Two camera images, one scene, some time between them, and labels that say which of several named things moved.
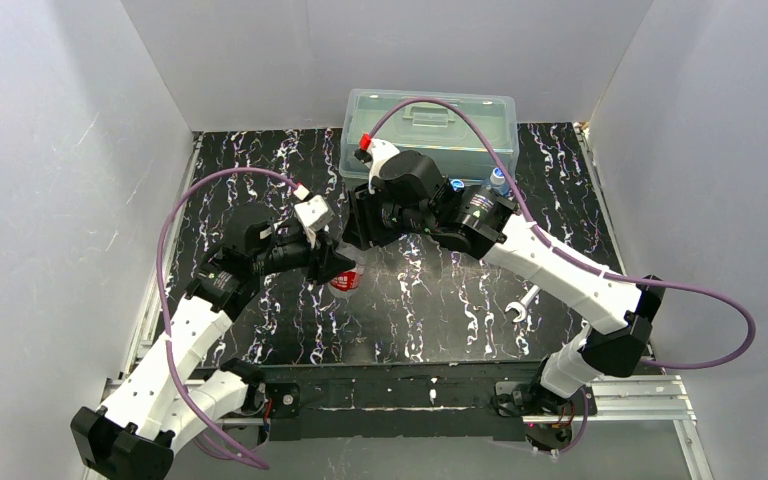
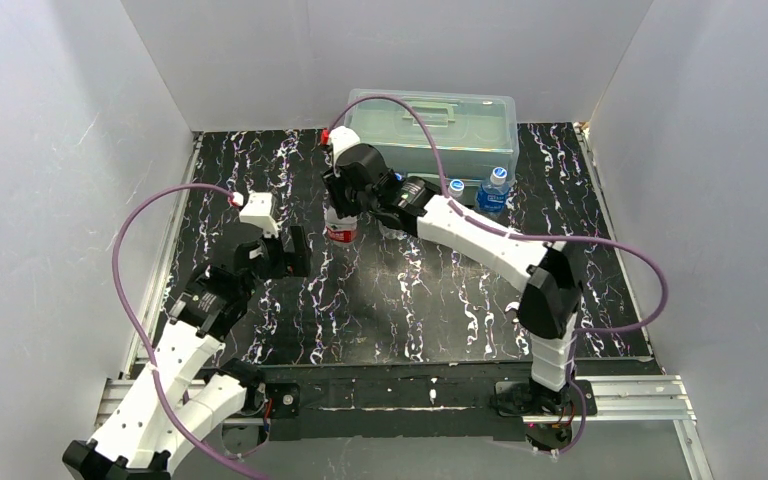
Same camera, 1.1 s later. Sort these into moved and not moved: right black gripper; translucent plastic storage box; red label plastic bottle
Moved: red label plastic bottle; right black gripper
Not moved: translucent plastic storage box
